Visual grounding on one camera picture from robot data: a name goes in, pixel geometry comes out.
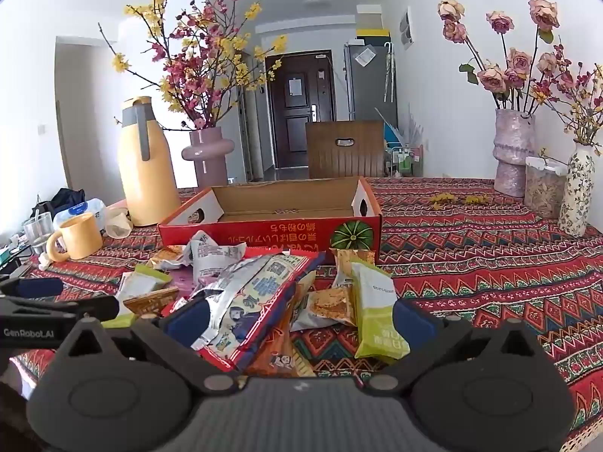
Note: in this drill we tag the glass cup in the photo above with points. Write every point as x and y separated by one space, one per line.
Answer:
35 230

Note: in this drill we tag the white paper sheet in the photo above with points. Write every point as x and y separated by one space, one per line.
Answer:
363 57

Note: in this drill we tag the large red blue snack bag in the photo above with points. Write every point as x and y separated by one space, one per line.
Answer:
254 301

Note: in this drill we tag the green white snack packet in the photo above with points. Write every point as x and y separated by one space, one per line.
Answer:
377 310

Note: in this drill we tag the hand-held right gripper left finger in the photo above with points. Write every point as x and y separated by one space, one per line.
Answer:
188 322

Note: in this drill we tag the fallen yellow flowers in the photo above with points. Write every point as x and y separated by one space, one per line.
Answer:
445 198

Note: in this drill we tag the yellow black box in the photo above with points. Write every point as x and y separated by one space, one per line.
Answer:
372 33

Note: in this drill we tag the pink yellow blossom branches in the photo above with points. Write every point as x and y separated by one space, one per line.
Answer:
198 56

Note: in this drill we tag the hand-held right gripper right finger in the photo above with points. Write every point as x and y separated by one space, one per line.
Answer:
414 327

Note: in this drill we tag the dark wooden door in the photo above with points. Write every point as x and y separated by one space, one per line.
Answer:
299 103

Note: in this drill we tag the cream box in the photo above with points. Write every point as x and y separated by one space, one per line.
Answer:
369 16

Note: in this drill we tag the large orange snack packet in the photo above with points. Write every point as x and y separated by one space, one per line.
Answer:
278 353

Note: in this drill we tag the white umbrella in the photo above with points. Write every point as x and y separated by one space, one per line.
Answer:
387 70

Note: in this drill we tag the pink glass vase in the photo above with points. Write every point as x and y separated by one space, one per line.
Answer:
207 150

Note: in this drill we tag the red yellow berry branches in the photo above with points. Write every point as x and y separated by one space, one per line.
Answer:
579 103

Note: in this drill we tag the grey refrigerator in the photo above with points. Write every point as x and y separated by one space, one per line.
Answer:
365 94

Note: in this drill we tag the red cardboard box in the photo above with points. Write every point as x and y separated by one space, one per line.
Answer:
282 233

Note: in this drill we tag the floral ceramic vase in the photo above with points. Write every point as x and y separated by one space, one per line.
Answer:
577 193

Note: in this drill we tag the white orange biscuit packet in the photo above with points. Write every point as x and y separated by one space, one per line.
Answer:
165 256
351 259
329 308

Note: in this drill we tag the yellow green snack packet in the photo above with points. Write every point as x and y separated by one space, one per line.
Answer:
117 321

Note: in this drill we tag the rolling storage cart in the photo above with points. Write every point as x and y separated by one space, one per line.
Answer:
405 160

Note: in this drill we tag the pale green snack packet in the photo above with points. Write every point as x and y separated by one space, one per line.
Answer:
141 282

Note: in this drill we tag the wooden chair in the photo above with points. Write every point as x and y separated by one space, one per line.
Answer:
329 157

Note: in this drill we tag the wet wipes pack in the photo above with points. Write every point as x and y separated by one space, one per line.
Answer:
80 209

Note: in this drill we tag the yellow mug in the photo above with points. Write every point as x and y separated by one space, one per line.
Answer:
80 240

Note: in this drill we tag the yellow thermos jug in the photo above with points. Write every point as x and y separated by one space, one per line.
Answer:
146 174

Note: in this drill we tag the patterned red tablecloth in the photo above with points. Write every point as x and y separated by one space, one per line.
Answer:
471 268

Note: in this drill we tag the clear plastic container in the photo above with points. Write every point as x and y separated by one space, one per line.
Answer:
544 193

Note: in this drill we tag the dried pink roses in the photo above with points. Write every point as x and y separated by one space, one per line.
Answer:
513 63

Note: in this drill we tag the brown orange snack packet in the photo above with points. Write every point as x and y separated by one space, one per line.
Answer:
150 302

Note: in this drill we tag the pink textured vase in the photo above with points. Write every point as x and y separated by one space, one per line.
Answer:
513 150

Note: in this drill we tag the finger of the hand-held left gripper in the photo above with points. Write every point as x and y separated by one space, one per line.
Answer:
33 287
70 308

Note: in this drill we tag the white dried grass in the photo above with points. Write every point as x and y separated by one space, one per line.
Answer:
405 127

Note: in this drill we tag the black bag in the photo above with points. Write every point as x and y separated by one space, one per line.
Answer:
61 200

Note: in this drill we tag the white printed snack packet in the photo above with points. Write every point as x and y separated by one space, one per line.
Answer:
214 256

